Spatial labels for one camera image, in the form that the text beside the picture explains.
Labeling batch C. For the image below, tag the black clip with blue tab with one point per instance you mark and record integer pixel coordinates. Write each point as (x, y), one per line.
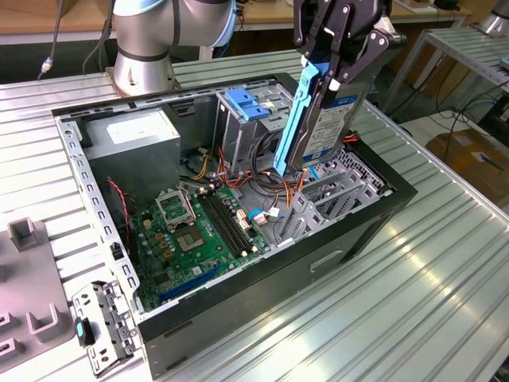
(85, 333)

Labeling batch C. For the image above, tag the cardboard box with label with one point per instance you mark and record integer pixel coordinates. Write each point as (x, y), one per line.
(465, 159)

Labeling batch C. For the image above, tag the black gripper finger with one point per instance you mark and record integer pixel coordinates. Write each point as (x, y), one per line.
(370, 49)
(304, 28)

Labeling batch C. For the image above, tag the metal slat table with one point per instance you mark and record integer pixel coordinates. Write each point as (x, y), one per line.
(465, 45)

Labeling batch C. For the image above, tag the black square chipset chip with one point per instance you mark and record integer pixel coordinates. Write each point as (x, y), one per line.
(162, 279)

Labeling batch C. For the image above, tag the CPU socket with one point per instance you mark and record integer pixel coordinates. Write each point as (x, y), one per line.
(190, 240)

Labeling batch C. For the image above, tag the grey metal drive cage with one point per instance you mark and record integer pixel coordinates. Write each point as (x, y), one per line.
(238, 143)

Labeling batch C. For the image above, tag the grey parts rack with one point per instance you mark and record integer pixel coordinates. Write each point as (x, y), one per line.
(24, 286)

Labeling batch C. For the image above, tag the grey metal disk bay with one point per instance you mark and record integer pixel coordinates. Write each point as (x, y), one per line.
(314, 191)
(296, 224)

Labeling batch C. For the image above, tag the blue plastic drive latch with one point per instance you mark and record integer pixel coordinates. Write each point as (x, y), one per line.
(246, 105)

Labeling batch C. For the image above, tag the green motherboard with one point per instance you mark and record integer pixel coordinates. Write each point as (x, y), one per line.
(207, 258)

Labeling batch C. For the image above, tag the blue expansion slot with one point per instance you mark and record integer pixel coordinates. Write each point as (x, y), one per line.
(191, 283)

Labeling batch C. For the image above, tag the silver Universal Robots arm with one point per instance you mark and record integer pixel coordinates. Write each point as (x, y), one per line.
(139, 71)

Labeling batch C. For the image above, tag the grey power supply unit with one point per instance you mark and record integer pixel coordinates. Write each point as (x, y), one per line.
(131, 167)

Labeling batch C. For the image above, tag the brown cardboard box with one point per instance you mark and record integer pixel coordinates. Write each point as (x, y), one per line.
(437, 75)

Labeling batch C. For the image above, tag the metal card retention bracket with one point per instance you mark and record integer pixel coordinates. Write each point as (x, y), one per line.
(115, 318)

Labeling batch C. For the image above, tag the hard disk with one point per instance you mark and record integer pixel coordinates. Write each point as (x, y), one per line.
(330, 131)

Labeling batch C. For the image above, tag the black open PC case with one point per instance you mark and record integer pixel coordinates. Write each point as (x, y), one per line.
(258, 302)

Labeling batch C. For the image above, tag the black RAM slot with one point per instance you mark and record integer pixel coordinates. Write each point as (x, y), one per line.
(224, 224)
(233, 220)
(219, 226)
(228, 222)

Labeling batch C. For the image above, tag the wooden desk white frame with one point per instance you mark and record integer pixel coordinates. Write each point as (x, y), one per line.
(24, 16)
(270, 16)

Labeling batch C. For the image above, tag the brown square base plate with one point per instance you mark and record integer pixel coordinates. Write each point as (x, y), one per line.
(109, 74)

